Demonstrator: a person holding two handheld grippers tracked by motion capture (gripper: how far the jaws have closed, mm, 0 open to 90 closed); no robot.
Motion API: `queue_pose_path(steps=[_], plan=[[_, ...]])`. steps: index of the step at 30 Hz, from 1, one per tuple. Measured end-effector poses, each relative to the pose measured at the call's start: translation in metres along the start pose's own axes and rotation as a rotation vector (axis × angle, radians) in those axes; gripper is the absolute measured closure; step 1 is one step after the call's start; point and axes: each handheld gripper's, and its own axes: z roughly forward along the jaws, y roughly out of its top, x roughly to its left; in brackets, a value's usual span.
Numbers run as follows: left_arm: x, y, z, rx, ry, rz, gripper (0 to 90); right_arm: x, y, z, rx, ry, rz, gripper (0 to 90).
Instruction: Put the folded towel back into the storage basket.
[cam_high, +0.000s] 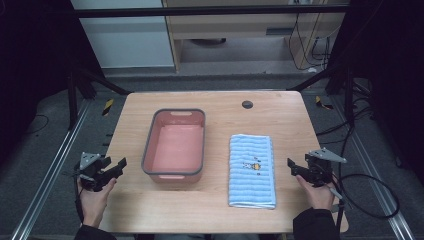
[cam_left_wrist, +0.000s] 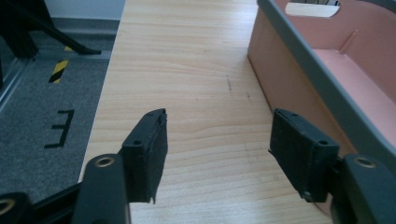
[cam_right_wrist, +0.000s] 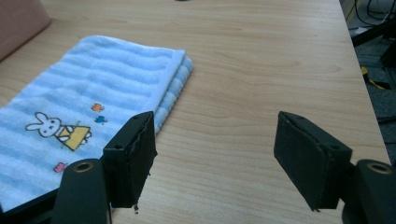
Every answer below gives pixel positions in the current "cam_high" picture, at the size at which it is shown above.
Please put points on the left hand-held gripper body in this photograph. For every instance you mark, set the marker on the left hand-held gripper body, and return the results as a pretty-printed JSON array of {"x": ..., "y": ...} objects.
[{"x": 90, "y": 173}]

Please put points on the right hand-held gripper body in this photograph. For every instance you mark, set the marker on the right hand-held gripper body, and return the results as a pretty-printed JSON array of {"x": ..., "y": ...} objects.
[{"x": 320, "y": 170}]

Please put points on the person's right hand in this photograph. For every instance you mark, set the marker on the person's right hand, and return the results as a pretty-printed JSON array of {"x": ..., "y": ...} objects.
[{"x": 320, "y": 197}]

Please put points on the person's left hand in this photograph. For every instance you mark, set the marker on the person's left hand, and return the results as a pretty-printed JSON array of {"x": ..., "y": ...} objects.
[{"x": 94, "y": 203}]

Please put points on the blue striped towel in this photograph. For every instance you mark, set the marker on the blue striped towel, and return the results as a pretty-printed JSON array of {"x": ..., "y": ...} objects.
[{"x": 251, "y": 180}]

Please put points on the black yellow striped tape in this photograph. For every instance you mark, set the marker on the black yellow striped tape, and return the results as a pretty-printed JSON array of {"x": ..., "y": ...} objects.
[
  {"x": 322, "y": 103},
  {"x": 107, "y": 107}
]

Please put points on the pink basin with grey rim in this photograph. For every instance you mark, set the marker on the pink basin with grey rim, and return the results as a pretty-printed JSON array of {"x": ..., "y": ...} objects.
[{"x": 176, "y": 150}]

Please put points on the black metal stand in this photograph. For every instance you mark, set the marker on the black metal stand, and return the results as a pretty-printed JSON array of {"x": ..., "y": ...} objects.
[
  {"x": 348, "y": 96},
  {"x": 72, "y": 100}
]

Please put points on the dark curtain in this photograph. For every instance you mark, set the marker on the dark curtain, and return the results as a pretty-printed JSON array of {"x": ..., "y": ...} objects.
[
  {"x": 393, "y": 66},
  {"x": 33, "y": 66}
]

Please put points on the white cabinet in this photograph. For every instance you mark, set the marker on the white cabinet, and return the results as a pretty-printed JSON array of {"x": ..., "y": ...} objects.
[{"x": 130, "y": 36}]

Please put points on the aluminium floor rail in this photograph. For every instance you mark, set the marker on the aluminium floor rail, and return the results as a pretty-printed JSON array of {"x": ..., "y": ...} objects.
[
  {"x": 376, "y": 186},
  {"x": 50, "y": 173}
]

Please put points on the black horizontal frame bar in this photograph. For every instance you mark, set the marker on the black horizontal frame bar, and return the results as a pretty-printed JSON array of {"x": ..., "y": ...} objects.
[{"x": 200, "y": 12}]

